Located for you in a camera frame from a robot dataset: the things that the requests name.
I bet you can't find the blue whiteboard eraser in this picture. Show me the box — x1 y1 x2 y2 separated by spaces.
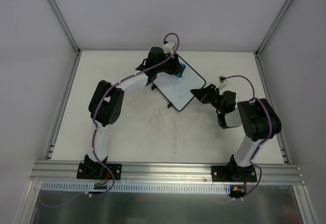
175 63 185 77

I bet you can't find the black framed whiteboard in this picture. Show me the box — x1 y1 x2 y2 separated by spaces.
151 56 206 111

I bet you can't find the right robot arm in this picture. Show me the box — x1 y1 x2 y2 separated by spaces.
191 84 282 182

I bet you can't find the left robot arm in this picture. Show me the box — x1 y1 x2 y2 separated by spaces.
83 47 185 179

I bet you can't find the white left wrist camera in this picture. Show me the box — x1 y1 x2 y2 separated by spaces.
162 41 176 54

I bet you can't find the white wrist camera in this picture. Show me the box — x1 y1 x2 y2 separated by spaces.
219 75 227 87
162 41 176 54

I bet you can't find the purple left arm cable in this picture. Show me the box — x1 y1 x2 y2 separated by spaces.
40 33 182 207

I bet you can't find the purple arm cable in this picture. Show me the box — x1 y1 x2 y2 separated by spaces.
40 33 182 207
224 75 273 202

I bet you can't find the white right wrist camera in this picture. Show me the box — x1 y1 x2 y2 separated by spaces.
219 75 227 87

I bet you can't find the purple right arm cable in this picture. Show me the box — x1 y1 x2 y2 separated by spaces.
224 75 273 202

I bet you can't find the right table edge rail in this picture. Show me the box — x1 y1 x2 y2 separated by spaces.
254 53 290 165

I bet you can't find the table edge rail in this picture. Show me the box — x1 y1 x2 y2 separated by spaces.
43 51 82 160
254 53 290 165

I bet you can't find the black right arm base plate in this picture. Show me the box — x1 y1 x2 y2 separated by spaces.
211 165 257 183

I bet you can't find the aluminium front rail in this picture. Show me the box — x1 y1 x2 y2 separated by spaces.
29 160 306 185

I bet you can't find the left aluminium frame post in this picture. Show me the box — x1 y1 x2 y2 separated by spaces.
47 0 80 54

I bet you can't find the aluminium frame post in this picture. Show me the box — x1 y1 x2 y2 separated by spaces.
255 0 294 57
47 0 80 54

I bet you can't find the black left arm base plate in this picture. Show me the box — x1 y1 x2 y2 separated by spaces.
76 162 122 180

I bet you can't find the right aluminium frame post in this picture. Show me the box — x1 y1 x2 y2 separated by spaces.
255 0 294 57

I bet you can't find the left table edge rail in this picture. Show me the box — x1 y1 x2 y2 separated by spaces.
43 51 82 160

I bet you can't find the white slotted cable duct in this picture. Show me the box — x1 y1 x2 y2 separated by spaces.
40 181 231 195

